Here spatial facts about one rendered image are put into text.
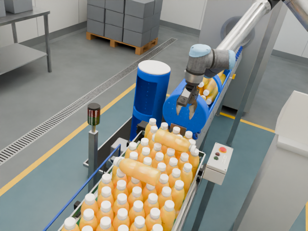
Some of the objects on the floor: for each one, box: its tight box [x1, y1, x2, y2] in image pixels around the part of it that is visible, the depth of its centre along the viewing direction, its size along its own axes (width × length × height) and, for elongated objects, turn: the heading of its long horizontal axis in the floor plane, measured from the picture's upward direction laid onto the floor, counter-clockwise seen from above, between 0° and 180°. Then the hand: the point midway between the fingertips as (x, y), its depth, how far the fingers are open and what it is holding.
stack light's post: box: [88, 130, 99, 179], centre depth 180 cm, size 4×4×110 cm
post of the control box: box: [191, 181, 215, 231], centre depth 180 cm, size 4×4×100 cm
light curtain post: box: [226, 0, 283, 146], centre depth 295 cm, size 6×6×170 cm
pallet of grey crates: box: [86, 0, 163, 55], centre depth 548 cm, size 120×80×119 cm
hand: (184, 116), depth 147 cm, fingers open, 6 cm apart
